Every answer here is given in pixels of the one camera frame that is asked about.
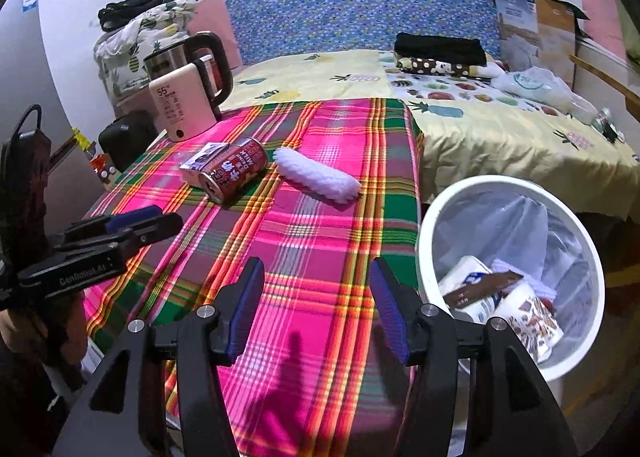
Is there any brown snack wrapper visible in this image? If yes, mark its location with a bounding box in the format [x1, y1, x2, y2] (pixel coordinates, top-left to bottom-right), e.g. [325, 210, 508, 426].
[444, 271, 523, 309]

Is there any white plastic bag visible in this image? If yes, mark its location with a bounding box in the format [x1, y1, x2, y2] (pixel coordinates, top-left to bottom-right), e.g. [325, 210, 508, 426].
[491, 66, 598, 126]

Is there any pink plaid tablecloth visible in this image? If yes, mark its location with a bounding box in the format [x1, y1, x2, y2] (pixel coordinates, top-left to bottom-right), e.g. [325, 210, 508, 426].
[85, 99, 422, 456]

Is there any white yogurt cup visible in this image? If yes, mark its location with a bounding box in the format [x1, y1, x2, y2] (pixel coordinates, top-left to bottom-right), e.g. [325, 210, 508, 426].
[438, 255, 501, 324]

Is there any pink electric kettle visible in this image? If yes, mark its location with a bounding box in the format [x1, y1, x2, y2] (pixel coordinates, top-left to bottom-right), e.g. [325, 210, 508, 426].
[144, 32, 233, 142]

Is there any white trash bin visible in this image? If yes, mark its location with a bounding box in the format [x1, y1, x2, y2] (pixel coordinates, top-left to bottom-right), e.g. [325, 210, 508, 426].
[416, 176, 605, 382]

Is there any polka dot cloth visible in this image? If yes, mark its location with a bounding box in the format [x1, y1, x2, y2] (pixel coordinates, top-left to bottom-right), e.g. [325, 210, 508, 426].
[396, 58, 494, 78]

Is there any patterned paper cup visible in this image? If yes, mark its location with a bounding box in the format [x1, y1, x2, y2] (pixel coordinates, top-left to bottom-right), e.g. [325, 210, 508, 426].
[494, 283, 564, 363]

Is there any white purple milk carton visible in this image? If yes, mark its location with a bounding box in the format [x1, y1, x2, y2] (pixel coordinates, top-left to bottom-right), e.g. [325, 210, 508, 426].
[179, 142, 229, 188]

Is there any black suitcase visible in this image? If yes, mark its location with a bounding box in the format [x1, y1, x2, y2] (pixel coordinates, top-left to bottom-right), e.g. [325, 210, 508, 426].
[99, 110, 158, 172]

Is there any black folded clothing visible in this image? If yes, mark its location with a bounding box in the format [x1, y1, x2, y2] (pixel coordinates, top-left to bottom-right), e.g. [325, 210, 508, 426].
[394, 32, 487, 66]

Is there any yellow pineapple bedsheet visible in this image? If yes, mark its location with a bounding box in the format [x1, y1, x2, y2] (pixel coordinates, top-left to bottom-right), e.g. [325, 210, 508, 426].
[222, 50, 639, 221]

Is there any left hand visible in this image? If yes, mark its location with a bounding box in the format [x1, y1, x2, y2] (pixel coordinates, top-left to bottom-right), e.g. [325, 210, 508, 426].
[1, 291, 88, 366]

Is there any red beverage can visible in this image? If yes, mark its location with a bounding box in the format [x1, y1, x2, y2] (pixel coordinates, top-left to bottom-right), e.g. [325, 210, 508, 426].
[198, 138, 268, 205]

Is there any white foam fruit net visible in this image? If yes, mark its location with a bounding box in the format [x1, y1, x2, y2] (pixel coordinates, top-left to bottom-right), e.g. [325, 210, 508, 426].
[273, 147, 361, 204]

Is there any open cardboard box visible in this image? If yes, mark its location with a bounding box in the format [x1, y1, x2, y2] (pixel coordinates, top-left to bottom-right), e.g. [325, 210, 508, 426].
[491, 0, 588, 86]

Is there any pineapple print bedding bundle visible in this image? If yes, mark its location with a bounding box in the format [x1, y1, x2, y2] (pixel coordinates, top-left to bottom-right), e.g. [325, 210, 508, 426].
[93, 0, 198, 103]

